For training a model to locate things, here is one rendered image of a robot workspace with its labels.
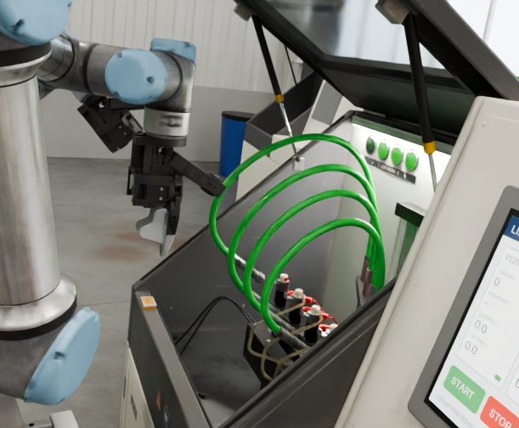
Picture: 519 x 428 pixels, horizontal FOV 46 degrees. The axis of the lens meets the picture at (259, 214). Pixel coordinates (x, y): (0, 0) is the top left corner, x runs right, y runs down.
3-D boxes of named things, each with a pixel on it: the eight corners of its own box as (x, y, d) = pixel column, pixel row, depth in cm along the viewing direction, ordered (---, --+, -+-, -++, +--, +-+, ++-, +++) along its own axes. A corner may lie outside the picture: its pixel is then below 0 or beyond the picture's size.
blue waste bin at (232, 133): (206, 170, 782) (213, 109, 762) (247, 171, 813) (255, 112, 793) (227, 181, 733) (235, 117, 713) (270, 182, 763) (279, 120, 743)
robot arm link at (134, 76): (78, 98, 87) (114, 94, 98) (151, 109, 85) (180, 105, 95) (81, 41, 85) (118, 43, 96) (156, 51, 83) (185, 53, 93)
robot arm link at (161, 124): (184, 108, 106) (196, 115, 98) (182, 134, 107) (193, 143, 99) (141, 104, 103) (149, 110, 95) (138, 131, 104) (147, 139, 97)
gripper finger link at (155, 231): (135, 255, 106) (139, 204, 104) (168, 256, 108) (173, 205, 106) (138, 261, 103) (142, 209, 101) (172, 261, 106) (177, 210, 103)
